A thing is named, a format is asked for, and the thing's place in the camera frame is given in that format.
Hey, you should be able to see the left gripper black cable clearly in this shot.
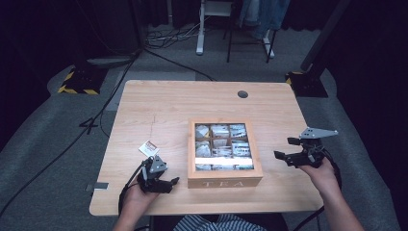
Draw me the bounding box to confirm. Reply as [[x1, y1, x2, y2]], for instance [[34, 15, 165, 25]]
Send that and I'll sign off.
[[117, 158, 154, 217]]

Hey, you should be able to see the grey tape strip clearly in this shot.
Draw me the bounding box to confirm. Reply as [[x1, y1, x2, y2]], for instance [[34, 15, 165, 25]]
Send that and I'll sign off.
[[85, 181, 111, 193]]

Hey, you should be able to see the grey round stand foot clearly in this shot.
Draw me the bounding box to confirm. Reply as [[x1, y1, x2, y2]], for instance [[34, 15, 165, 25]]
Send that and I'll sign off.
[[86, 55, 138, 69]]

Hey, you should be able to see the black metal stool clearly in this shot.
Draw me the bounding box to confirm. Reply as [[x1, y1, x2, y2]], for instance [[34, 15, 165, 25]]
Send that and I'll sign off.
[[225, 0, 279, 64]]

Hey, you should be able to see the wooden tea box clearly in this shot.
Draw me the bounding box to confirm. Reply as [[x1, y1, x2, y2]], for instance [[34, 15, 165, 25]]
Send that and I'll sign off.
[[187, 117, 265, 190]]

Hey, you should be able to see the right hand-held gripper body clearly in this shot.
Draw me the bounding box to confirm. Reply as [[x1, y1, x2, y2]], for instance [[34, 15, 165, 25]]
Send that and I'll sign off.
[[287, 127, 339, 169]]

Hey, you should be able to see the person's right hand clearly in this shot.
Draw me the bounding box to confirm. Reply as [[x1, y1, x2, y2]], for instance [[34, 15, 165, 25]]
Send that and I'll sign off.
[[297, 157, 342, 195]]

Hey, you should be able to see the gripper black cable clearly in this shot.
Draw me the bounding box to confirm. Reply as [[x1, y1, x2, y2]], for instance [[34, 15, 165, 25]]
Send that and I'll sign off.
[[292, 147, 343, 231], [117, 158, 154, 217]]

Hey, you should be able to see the black slanted stand pole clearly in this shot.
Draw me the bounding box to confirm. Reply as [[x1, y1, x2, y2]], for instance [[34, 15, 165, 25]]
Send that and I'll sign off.
[[299, 0, 353, 74]]

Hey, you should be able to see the bundle of floor cables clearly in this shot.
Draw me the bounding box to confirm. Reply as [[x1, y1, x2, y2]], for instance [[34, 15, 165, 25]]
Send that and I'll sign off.
[[144, 17, 206, 50]]

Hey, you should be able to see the white desk leg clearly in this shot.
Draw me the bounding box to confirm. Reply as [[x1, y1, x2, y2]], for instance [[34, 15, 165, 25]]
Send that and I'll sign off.
[[195, 0, 238, 57]]

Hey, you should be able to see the black yellow striped stand base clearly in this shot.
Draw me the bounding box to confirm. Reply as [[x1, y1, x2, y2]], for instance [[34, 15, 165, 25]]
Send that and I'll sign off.
[[57, 64, 110, 96], [285, 70, 329, 98]]

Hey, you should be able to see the person's left hand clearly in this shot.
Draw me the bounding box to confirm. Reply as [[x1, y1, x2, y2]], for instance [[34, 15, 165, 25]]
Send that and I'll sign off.
[[122, 181, 161, 219]]

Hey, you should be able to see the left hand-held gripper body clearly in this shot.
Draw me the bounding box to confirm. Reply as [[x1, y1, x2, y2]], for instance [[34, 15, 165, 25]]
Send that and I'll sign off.
[[137, 155, 169, 194]]

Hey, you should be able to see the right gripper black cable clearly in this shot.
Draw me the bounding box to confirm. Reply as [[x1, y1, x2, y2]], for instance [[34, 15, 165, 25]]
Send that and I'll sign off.
[[292, 147, 343, 231]]

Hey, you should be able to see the group of tea bags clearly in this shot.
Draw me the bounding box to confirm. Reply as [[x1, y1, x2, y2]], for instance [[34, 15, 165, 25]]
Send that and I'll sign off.
[[194, 123, 255, 171]]

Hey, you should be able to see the long black floor cable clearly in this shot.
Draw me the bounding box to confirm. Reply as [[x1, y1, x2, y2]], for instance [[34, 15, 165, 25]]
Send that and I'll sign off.
[[0, 47, 143, 219]]

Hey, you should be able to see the person's striped shirt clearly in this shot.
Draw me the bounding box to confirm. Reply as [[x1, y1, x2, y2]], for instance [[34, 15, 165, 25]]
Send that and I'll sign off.
[[172, 214, 268, 231]]

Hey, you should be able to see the white tea bag sachet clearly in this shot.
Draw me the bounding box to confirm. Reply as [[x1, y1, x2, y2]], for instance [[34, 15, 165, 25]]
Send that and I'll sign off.
[[138, 140, 161, 159]]

